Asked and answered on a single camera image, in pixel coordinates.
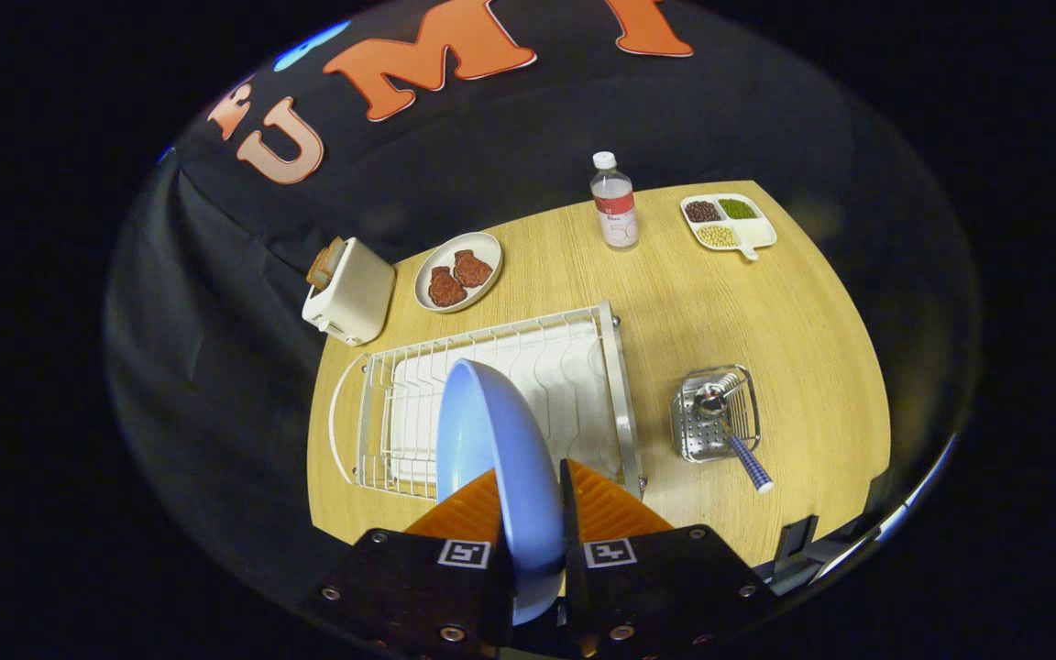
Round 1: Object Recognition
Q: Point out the white wire dish rack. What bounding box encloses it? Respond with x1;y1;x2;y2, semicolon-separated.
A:
328;301;648;501

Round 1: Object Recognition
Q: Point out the brown meat piece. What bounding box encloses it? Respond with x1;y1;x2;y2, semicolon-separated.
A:
452;249;494;289
427;266;468;308

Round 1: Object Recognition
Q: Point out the beige plate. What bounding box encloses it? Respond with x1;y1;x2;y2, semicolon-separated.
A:
413;231;504;314

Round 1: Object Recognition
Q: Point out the white toaster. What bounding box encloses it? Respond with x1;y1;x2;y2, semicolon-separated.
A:
302;236;397;347

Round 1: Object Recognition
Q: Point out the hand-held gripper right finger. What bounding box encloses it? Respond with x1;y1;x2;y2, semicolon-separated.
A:
558;458;778;660

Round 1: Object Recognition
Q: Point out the white divided tray of beans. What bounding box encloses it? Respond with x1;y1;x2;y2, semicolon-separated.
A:
680;192;778;262

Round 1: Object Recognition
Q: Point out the blue plate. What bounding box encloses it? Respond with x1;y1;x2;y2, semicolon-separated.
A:
434;358;567;626

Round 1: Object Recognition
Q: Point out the spoon with blue checkered handle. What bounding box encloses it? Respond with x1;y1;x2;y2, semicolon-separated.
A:
693;371;775;494

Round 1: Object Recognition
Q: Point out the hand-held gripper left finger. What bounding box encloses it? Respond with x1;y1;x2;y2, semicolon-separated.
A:
303;467;518;660

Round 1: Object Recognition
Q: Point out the metal mesh basket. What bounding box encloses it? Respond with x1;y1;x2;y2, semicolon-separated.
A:
670;364;761;464

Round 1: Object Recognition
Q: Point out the clear bottle with red label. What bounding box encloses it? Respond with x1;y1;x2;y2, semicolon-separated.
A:
589;151;640;250

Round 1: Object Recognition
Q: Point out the dark bracket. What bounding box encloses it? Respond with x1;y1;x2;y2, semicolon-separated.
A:
775;515;820;562

